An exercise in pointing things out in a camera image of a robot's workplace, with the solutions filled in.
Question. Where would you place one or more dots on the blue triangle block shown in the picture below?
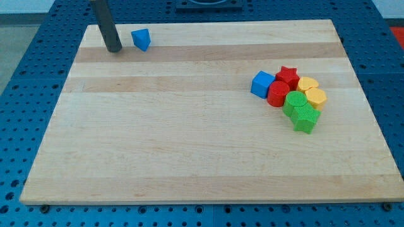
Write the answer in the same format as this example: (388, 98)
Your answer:
(141, 39)

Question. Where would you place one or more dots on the blue cube block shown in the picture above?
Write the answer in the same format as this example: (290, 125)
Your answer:
(261, 83)

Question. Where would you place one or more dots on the light wooden board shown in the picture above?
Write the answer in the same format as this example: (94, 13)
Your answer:
(178, 124)

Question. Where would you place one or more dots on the red cylinder block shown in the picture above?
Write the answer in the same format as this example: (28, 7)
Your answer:
(277, 93)

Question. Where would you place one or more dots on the green cylinder block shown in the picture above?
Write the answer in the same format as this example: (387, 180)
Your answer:
(293, 99)

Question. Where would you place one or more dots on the red star block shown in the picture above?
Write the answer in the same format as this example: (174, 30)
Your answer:
(288, 75)

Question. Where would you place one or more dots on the green star block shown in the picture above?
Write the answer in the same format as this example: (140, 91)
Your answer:
(305, 118)

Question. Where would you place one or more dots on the yellow heart block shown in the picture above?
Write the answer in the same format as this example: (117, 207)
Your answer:
(306, 83)

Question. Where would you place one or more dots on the yellow hexagon block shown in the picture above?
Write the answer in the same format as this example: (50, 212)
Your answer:
(316, 97)

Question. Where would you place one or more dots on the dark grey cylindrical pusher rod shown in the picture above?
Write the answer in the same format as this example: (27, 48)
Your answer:
(106, 25)

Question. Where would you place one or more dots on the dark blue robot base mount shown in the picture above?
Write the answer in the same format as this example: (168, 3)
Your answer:
(207, 5)

